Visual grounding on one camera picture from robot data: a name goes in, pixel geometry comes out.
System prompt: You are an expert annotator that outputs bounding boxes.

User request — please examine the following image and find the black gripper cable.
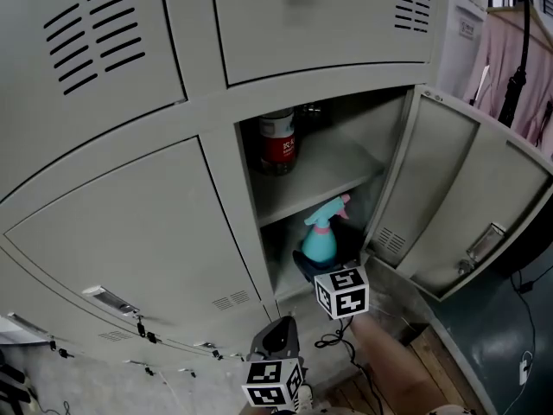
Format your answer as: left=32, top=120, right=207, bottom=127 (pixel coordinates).
left=314, top=317, right=385, bottom=415

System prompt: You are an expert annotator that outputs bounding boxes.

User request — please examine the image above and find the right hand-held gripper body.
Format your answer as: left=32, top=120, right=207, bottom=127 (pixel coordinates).
left=292, top=250, right=371, bottom=321

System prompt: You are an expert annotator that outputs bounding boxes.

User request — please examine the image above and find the white charger with cable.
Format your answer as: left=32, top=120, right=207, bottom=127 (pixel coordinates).
left=504, top=350, right=536, bottom=415

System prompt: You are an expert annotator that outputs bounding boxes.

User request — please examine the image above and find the person's white shoe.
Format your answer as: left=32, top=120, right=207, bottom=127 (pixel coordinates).
left=297, top=385, right=314, bottom=412

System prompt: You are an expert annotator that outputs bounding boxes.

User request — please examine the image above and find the black floor cable with adapter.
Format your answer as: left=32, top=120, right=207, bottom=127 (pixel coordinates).
left=509, top=265, right=553, bottom=365

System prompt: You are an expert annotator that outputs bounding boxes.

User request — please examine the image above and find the pink hanging garment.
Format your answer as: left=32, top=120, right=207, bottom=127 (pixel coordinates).
left=462, top=9, right=553, bottom=160

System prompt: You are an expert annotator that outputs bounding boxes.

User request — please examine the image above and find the red label bottle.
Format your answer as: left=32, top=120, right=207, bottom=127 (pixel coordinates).
left=257, top=106, right=300, bottom=177

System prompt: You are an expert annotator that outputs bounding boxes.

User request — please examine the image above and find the person's right forearm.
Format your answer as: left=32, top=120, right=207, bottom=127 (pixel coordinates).
left=348, top=313, right=438, bottom=415

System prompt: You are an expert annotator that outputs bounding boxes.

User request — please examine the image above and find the black stand pole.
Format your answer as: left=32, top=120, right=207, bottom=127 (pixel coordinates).
left=496, top=0, right=535, bottom=127

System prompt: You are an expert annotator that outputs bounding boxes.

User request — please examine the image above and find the teal spray bottle item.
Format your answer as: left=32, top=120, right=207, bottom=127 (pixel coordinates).
left=301, top=194, right=352, bottom=270

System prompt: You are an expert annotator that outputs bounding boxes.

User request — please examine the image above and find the row of black locker keys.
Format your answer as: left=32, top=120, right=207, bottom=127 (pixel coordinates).
left=48, top=316, right=243, bottom=378

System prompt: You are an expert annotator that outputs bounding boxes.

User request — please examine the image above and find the black equipment frame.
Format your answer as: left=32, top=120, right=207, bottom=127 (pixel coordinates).
left=0, top=348, right=34, bottom=415

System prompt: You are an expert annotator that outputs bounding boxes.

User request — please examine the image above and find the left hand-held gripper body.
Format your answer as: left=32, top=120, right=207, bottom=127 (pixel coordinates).
left=240, top=315, right=307, bottom=408

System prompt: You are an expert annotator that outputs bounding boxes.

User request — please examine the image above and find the grey metal locker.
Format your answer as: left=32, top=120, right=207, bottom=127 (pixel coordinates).
left=0, top=0, right=553, bottom=382

